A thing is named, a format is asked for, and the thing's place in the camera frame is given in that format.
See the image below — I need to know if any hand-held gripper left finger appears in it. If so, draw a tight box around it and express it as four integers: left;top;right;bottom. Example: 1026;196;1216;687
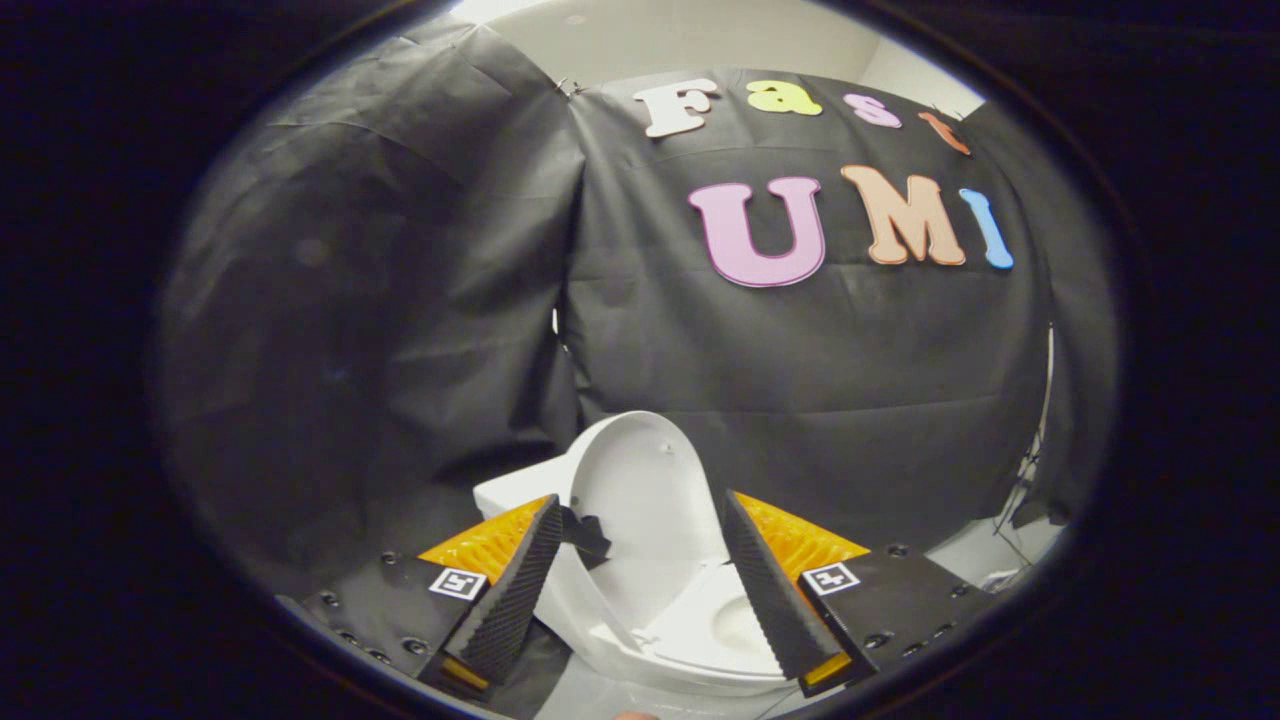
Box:
275;492;565;701

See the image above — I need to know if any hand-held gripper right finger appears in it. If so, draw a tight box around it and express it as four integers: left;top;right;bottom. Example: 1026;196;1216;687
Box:
721;488;998;700

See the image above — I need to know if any white toilet lid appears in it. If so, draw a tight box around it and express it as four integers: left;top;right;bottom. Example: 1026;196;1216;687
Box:
535;411;732;653

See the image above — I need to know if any white toilet seat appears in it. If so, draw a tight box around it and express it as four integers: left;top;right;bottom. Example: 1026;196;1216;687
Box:
590;561;793;687

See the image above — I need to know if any white toilet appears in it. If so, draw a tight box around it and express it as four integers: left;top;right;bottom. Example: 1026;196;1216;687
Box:
472;455;803;699

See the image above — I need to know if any black backdrop cloth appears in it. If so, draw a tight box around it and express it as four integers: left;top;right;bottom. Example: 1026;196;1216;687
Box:
155;18;1119;601

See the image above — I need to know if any curved white cable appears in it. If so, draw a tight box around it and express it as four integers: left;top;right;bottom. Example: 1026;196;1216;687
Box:
1038;322;1058;453

